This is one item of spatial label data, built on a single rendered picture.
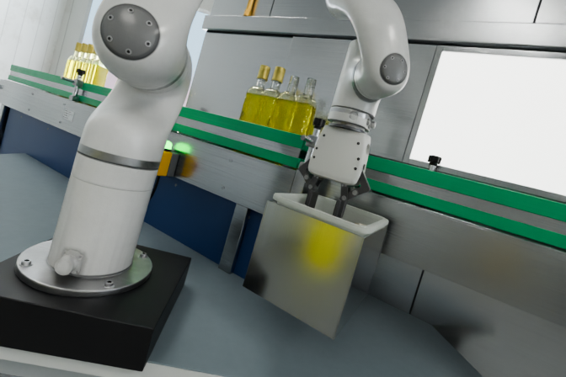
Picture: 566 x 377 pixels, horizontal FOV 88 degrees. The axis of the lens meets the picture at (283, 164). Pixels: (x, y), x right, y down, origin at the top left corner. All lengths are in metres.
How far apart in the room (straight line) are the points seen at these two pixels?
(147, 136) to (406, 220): 0.54
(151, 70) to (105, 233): 0.25
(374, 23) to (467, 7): 0.58
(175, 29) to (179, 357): 0.47
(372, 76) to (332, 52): 0.56
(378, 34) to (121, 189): 0.45
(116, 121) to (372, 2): 0.43
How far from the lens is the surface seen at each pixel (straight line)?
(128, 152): 0.49
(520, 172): 0.91
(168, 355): 0.54
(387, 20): 0.51
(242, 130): 0.79
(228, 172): 0.78
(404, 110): 0.92
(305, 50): 1.09
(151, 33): 0.45
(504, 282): 0.73
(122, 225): 0.52
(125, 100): 0.57
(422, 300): 0.96
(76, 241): 0.53
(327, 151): 0.55
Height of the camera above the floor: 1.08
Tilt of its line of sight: 2 degrees down
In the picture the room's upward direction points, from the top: 16 degrees clockwise
